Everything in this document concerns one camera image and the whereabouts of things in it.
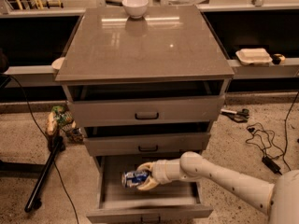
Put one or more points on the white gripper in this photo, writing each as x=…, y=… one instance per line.
x=161, y=172

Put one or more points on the blue pepsi can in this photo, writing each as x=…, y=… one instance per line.
x=134, y=178

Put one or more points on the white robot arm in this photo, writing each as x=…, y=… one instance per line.
x=279, y=201

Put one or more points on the grey bottom drawer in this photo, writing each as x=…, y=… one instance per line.
x=118, y=204

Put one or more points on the grey drawer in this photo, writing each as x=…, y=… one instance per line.
x=147, y=138
x=118, y=204
x=147, y=103

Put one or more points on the grey middle drawer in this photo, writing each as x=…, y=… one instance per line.
x=147, y=138

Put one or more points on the grey top drawer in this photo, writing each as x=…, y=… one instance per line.
x=147, y=103

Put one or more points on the grey drawer cabinet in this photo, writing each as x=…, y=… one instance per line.
x=169, y=44

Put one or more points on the black tripod leg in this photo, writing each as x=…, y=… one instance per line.
x=34, y=199

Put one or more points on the green snack bag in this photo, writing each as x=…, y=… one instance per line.
x=63, y=117

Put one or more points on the white foam takeout container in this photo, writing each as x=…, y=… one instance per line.
x=253, y=56

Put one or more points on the white ceramic bowl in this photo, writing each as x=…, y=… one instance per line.
x=135, y=8

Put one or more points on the yellow black tape measure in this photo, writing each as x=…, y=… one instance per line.
x=278, y=59

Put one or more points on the black power adapter with cable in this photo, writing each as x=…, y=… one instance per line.
x=264, y=140

